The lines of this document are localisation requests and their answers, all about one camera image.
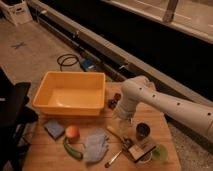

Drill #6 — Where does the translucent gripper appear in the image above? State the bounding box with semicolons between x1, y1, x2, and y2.
118;119;133;137

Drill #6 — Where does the yellow banana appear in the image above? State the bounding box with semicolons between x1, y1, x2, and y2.
106;126;122;139

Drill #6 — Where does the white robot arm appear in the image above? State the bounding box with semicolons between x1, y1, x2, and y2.
114;76;213;143

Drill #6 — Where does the dark metal cup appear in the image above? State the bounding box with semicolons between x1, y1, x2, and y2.
136;123;150;140

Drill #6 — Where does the green plastic cup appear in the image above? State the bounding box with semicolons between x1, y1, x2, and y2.
152;144;168;162

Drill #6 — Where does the purple grape bunch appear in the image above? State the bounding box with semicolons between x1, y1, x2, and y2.
107;93;121;109

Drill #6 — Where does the wooden block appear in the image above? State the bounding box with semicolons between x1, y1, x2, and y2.
129;142;156;163

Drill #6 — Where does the blue grey cloth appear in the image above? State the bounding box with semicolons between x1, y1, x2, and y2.
84;128;108;163

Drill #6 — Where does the white bowl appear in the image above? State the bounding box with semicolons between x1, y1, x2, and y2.
137;153;152;164

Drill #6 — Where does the metal spoon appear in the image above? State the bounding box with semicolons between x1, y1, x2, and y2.
104;139;133;169

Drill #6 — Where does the red yellow peach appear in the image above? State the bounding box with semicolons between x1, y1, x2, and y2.
65;126;80;139

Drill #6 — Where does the green cucumber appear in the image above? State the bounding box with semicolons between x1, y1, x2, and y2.
63;137;83;160

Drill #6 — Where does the blue box on floor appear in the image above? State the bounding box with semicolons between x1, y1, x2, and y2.
81;59;95;72

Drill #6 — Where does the blue sponge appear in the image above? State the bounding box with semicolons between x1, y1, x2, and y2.
44;120;64;139

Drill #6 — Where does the yellow plastic tub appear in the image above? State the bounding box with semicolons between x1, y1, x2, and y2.
33;71;105;116

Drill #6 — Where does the white cardboard box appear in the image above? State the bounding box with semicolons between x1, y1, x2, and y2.
0;0;32;26

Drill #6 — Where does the black coiled cable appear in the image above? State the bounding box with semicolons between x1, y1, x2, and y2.
56;53;81;72

